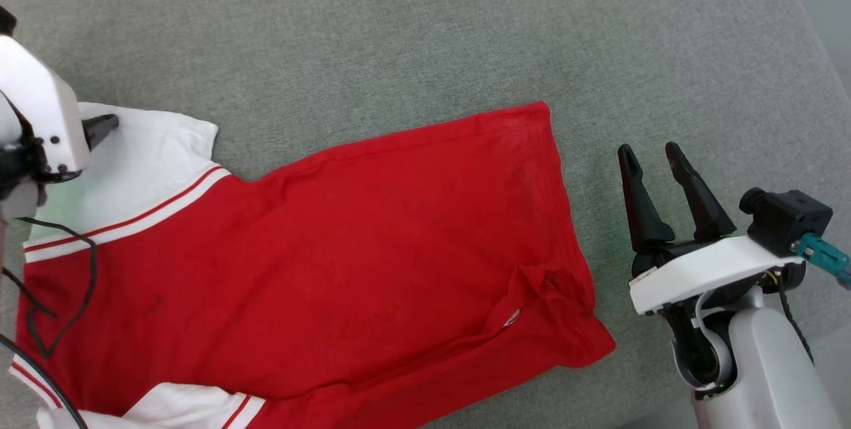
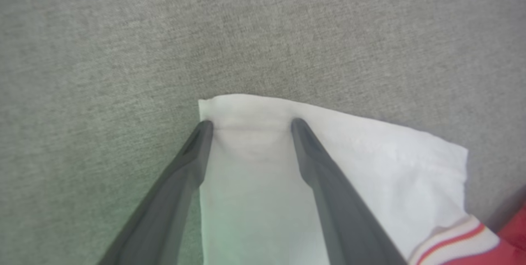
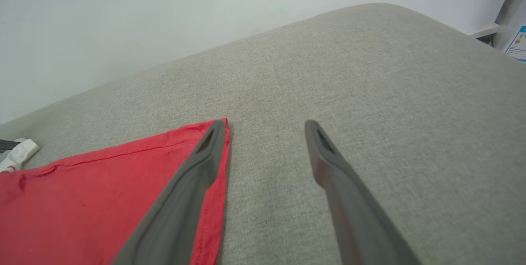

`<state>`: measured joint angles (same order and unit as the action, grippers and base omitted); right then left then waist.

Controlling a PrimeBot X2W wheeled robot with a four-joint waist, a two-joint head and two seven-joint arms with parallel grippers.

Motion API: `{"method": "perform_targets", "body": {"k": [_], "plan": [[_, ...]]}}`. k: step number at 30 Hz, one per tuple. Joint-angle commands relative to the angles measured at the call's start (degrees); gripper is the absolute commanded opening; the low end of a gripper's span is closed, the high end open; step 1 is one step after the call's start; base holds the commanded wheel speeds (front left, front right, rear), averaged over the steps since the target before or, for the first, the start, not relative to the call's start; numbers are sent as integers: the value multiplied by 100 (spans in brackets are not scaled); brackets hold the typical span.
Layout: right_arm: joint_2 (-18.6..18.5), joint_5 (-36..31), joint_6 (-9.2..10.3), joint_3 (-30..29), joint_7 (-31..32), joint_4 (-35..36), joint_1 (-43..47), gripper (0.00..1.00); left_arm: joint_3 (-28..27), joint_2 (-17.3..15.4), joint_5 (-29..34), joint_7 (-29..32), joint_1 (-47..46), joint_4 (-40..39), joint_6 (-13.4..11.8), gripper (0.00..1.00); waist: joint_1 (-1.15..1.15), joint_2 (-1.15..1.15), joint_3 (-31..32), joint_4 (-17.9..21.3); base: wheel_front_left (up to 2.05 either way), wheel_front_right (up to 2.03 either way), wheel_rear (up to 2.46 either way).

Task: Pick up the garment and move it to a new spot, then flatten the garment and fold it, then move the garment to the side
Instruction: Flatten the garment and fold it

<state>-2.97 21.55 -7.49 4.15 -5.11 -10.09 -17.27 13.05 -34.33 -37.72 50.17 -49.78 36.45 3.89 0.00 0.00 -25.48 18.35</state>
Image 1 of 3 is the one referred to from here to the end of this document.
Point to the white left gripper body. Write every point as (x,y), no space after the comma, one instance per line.
(40,110)

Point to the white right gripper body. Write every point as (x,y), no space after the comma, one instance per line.
(705,269)

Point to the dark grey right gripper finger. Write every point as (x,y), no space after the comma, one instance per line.
(641,209)
(705,213)

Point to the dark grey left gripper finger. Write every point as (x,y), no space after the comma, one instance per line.
(101,128)

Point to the red and white polo shirt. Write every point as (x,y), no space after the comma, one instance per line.
(365,249)

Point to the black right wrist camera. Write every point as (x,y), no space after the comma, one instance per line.
(791,219)

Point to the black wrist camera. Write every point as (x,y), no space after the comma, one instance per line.
(5,22)
(791,219)

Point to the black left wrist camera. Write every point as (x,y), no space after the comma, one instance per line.
(5,22)

